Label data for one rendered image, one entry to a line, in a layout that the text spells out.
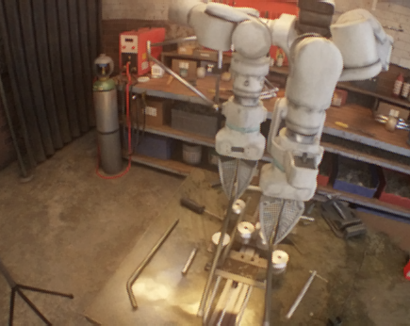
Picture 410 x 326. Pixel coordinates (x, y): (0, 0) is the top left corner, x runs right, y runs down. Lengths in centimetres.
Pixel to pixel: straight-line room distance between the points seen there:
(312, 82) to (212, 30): 21
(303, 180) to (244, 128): 20
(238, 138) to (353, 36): 30
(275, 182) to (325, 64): 21
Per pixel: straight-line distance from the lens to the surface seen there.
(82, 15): 331
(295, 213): 55
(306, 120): 43
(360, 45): 42
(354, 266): 101
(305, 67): 39
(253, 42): 50
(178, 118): 240
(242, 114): 54
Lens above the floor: 158
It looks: 33 degrees down
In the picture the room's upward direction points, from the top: 4 degrees clockwise
